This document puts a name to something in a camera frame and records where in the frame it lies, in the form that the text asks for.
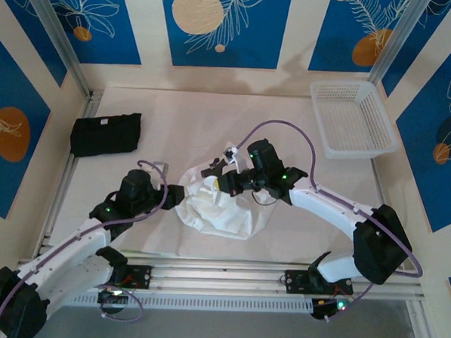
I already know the white t-shirt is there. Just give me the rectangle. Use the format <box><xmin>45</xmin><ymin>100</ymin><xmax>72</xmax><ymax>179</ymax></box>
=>
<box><xmin>173</xmin><ymin>138</ymin><xmax>279</xmax><ymax>241</ymax></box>

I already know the folded black t-shirt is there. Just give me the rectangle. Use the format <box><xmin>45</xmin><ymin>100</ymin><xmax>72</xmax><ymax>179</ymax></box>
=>
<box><xmin>69</xmin><ymin>110</ymin><xmax>143</xmax><ymax>160</ymax></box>

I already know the white perforated plastic basket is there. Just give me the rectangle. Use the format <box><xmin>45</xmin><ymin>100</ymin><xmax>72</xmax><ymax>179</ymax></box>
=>
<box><xmin>304</xmin><ymin>77</ymin><xmax>401</xmax><ymax>163</ymax></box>

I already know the black controller box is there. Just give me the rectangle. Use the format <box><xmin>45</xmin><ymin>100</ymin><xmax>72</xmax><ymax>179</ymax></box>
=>
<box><xmin>310</xmin><ymin>296</ymin><xmax>353</xmax><ymax>322</ymax></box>
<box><xmin>96</xmin><ymin>287</ymin><xmax>130</xmax><ymax>316</ymax></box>

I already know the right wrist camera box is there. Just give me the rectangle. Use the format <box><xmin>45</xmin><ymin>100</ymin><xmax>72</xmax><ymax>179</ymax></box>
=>
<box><xmin>221</xmin><ymin>145</ymin><xmax>251</xmax><ymax>175</ymax></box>

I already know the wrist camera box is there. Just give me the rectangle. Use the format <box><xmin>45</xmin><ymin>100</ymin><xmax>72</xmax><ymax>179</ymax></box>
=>
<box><xmin>221</xmin><ymin>145</ymin><xmax>251</xmax><ymax>175</ymax></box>
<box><xmin>149</xmin><ymin>160</ymin><xmax>170</xmax><ymax>182</ymax></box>

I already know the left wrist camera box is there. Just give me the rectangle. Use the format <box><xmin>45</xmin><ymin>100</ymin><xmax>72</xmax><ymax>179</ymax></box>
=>
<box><xmin>149</xmin><ymin>160</ymin><xmax>170</xmax><ymax>182</ymax></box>

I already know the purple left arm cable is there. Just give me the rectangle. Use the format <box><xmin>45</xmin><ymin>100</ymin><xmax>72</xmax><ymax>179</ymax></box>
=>
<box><xmin>0</xmin><ymin>151</ymin><xmax>171</xmax><ymax>338</ymax></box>

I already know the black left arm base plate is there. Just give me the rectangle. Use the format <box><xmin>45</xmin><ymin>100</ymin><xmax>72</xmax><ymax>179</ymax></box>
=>
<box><xmin>109</xmin><ymin>263</ymin><xmax>153</xmax><ymax>291</ymax></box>

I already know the aluminium rail frame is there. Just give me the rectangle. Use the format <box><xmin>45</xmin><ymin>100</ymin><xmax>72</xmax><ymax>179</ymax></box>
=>
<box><xmin>9</xmin><ymin>243</ymin><xmax>428</xmax><ymax>312</ymax></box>

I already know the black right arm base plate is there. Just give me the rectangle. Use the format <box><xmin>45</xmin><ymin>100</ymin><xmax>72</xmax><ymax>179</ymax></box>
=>
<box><xmin>283</xmin><ymin>268</ymin><xmax>356</xmax><ymax>298</ymax></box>

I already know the slotted white cable duct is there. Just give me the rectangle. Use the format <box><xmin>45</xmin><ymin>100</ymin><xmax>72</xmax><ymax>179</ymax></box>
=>
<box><xmin>66</xmin><ymin>284</ymin><xmax>315</xmax><ymax>321</ymax></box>

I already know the aluminium corner post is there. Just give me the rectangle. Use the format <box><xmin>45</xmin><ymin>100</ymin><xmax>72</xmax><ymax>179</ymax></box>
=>
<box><xmin>15</xmin><ymin>0</ymin><xmax>99</xmax><ymax>98</ymax></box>
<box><xmin>368</xmin><ymin>0</ymin><xmax>434</xmax><ymax>88</ymax></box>

